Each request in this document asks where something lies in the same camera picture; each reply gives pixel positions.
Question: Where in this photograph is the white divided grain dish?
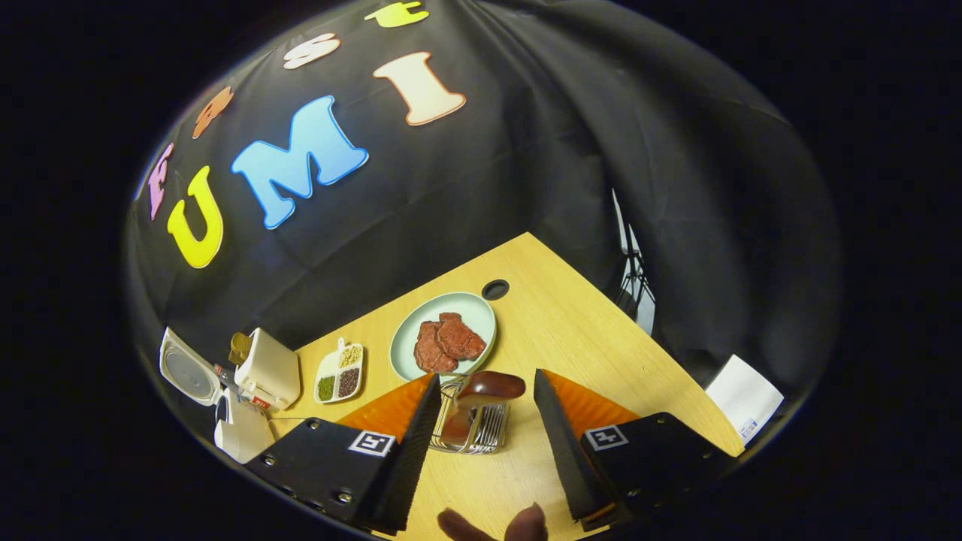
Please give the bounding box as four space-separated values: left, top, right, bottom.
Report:
313 338 365 404

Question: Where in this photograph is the black backdrop cloth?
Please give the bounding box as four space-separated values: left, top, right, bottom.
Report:
124 0 843 422

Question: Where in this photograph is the brown wooden spoon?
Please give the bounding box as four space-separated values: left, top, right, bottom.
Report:
440 370 527 448

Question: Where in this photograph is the white toaster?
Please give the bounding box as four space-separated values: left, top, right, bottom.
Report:
234 328 301 410

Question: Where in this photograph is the white rice cooker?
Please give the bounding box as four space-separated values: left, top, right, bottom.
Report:
159 327 275 464

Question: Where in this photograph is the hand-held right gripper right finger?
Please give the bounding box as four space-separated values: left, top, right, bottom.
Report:
534 368 741 530

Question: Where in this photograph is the brown meat piece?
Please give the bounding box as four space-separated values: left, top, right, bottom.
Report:
413 321 459 374
438 312 487 361

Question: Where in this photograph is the white box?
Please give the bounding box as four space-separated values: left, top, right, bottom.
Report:
704 354 785 446

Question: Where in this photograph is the clear bottle with red label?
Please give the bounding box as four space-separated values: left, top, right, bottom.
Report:
214 364 273 411

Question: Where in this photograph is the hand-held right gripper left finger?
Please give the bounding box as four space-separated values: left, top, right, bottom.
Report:
244 373 443 536

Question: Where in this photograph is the light green plate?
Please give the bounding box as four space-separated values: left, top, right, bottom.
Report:
389 292 498 382

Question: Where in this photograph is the metal wire chopstick holder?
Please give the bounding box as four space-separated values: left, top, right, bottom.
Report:
430 378 512 455

